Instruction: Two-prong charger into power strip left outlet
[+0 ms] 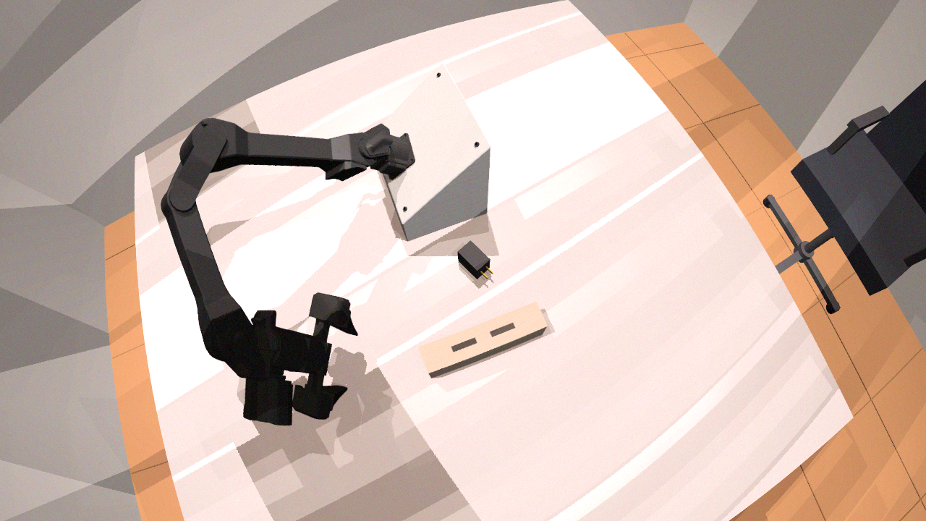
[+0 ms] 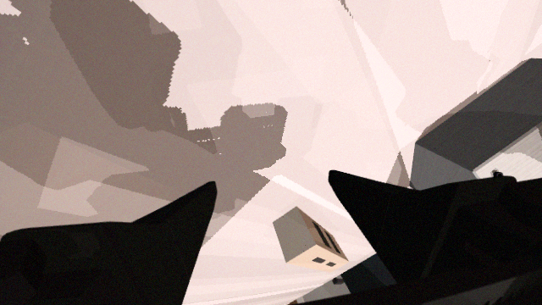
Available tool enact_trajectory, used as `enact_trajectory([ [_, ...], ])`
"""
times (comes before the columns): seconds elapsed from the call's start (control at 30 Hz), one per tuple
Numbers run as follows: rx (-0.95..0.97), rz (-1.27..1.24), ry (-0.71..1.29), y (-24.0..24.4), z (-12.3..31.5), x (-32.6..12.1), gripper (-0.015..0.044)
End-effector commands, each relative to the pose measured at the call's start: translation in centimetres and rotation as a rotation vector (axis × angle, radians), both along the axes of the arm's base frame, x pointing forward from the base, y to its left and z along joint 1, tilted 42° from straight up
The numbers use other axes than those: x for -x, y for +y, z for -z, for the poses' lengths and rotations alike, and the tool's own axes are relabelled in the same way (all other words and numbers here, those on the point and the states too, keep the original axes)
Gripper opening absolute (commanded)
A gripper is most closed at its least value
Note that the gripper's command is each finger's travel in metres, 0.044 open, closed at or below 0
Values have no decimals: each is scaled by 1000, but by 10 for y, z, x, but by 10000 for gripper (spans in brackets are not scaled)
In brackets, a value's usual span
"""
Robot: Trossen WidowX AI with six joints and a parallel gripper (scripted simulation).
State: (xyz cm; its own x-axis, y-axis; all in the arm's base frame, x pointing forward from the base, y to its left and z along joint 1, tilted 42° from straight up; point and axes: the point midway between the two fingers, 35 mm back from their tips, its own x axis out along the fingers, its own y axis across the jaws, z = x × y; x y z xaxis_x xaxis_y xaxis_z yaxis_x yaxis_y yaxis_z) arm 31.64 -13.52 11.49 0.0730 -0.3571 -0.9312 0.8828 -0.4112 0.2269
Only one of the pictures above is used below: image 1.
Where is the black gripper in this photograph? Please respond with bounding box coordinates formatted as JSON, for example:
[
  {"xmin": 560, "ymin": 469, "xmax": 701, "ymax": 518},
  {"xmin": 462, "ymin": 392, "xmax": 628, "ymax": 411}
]
[{"xmin": 288, "ymin": 292, "xmax": 358, "ymax": 420}]

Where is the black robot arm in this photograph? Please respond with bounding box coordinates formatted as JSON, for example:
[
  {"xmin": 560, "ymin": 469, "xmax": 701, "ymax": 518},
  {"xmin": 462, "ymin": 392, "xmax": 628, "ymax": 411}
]
[{"xmin": 161, "ymin": 117, "xmax": 415, "ymax": 426}]

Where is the black two-prong plug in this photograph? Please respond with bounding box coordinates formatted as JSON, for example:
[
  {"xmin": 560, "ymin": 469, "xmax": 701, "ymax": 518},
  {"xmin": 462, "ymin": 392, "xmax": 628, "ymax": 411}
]
[{"xmin": 457, "ymin": 240, "xmax": 493, "ymax": 279}]

